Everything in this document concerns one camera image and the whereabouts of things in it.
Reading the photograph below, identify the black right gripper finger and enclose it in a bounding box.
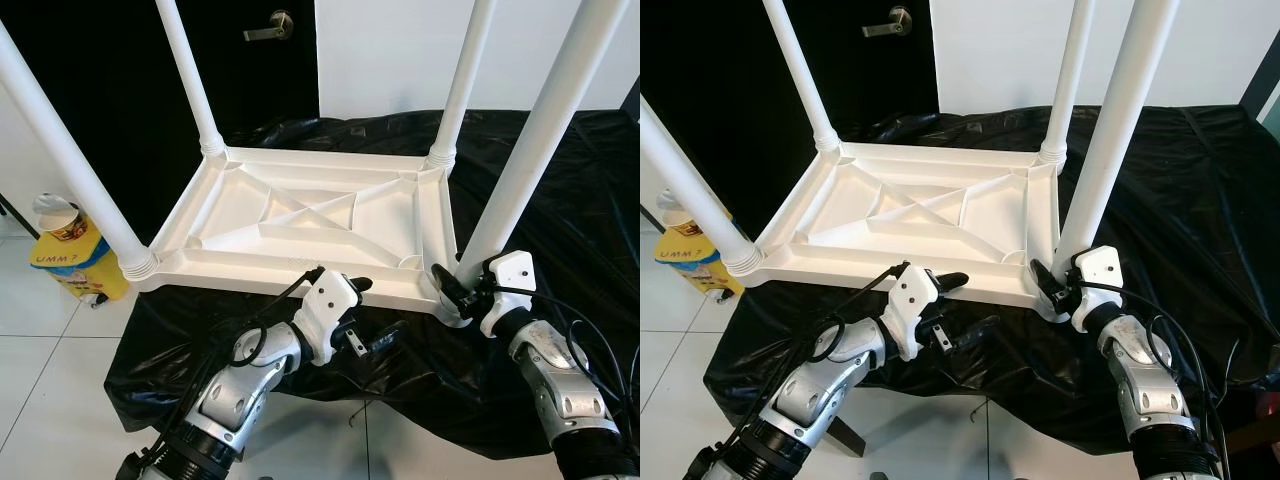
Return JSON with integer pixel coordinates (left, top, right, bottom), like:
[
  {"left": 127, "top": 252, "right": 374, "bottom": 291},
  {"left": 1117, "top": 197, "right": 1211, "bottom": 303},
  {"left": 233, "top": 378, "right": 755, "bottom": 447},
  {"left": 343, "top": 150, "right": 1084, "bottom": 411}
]
[
  {"left": 430, "top": 263, "right": 471, "bottom": 319},
  {"left": 1030, "top": 258, "right": 1063, "bottom": 313}
]

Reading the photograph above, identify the black plastic tablecloth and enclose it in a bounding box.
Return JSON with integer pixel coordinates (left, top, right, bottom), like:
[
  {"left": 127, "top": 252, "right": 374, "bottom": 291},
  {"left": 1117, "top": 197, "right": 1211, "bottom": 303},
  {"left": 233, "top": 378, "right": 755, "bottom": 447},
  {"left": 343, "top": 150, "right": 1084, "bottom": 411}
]
[
  {"left": 703, "top": 103, "right": 1280, "bottom": 456},
  {"left": 105, "top": 108, "right": 641, "bottom": 461}
]

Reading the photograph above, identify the dark wooden table leg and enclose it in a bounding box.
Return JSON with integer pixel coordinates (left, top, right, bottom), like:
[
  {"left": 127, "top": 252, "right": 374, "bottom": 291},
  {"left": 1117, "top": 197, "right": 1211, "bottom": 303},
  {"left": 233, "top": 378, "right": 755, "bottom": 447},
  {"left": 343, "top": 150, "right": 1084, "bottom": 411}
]
[
  {"left": 1225, "top": 415, "right": 1280, "bottom": 456},
  {"left": 830, "top": 415, "right": 869, "bottom": 459}
]

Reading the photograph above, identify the printed paper cup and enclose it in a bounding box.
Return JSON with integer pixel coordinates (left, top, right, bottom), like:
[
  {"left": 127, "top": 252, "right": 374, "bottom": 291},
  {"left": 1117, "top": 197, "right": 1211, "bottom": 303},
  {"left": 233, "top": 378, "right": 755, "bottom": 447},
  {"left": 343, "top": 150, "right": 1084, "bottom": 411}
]
[
  {"left": 30, "top": 193, "right": 89, "bottom": 241},
  {"left": 658, "top": 190, "right": 696, "bottom": 229}
]

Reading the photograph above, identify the yellow and blue carton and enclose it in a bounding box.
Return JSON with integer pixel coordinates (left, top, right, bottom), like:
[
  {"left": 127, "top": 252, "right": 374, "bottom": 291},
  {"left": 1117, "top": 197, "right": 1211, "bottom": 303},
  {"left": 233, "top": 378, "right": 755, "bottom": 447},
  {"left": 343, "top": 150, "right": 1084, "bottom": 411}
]
[
  {"left": 655, "top": 215, "right": 746, "bottom": 298},
  {"left": 28, "top": 225, "right": 131, "bottom": 301}
]

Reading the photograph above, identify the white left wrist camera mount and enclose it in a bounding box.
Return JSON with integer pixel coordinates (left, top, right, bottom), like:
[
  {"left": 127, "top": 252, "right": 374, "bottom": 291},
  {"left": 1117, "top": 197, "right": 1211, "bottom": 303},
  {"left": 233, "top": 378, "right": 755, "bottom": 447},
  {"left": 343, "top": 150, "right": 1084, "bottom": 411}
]
[
  {"left": 295, "top": 268, "right": 361, "bottom": 366},
  {"left": 880, "top": 262, "right": 943, "bottom": 361}
]

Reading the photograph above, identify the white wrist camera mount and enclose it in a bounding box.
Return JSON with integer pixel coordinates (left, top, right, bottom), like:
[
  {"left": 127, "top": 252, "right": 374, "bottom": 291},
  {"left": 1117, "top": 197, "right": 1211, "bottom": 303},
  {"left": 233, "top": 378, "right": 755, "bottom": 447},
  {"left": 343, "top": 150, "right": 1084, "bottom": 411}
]
[
  {"left": 1070, "top": 245, "right": 1123, "bottom": 331},
  {"left": 880, "top": 262, "right": 943, "bottom": 361},
  {"left": 478, "top": 250, "right": 536, "bottom": 336},
  {"left": 295, "top": 268, "right": 361, "bottom": 366}
]

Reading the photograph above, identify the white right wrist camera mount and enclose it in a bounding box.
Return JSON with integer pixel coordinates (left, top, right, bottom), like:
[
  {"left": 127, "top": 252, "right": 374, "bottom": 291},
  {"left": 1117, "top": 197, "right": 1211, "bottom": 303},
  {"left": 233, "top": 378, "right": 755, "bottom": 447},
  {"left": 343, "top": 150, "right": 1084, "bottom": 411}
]
[
  {"left": 1070, "top": 245, "right": 1123, "bottom": 331},
  {"left": 478, "top": 250, "right": 536, "bottom": 336}
]

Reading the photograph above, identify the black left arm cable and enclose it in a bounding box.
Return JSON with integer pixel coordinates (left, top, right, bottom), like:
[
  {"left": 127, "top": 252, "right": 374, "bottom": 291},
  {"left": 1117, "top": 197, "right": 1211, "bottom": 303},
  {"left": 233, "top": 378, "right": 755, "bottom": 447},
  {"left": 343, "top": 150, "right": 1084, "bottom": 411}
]
[
  {"left": 140, "top": 265, "right": 326, "bottom": 471},
  {"left": 720, "top": 260, "right": 911, "bottom": 471}
]

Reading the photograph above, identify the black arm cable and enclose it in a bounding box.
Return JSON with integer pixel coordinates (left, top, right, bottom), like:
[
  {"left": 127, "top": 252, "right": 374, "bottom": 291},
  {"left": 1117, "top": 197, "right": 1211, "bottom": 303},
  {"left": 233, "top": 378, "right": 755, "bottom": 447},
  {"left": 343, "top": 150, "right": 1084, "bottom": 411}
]
[
  {"left": 140, "top": 265, "right": 326, "bottom": 471},
  {"left": 720, "top": 260, "right": 911, "bottom": 471},
  {"left": 495, "top": 285, "right": 626, "bottom": 441},
  {"left": 1080, "top": 280, "right": 1241, "bottom": 471}
]

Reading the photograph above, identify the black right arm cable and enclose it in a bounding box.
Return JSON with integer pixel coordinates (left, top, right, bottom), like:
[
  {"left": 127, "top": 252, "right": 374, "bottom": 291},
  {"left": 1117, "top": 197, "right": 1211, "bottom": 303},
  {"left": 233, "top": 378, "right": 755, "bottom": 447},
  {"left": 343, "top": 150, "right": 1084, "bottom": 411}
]
[
  {"left": 495, "top": 285, "right": 626, "bottom": 441},
  {"left": 1080, "top": 280, "right": 1241, "bottom": 471}
]

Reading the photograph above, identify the grey wall plate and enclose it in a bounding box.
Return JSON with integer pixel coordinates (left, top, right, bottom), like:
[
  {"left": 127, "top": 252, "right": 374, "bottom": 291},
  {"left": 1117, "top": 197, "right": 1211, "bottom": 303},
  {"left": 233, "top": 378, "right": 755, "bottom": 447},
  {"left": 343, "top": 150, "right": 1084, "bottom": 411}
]
[
  {"left": 243, "top": 10, "right": 296, "bottom": 43},
  {"left": 862, "top": 5, "right": 913, "bottom": 39}
]

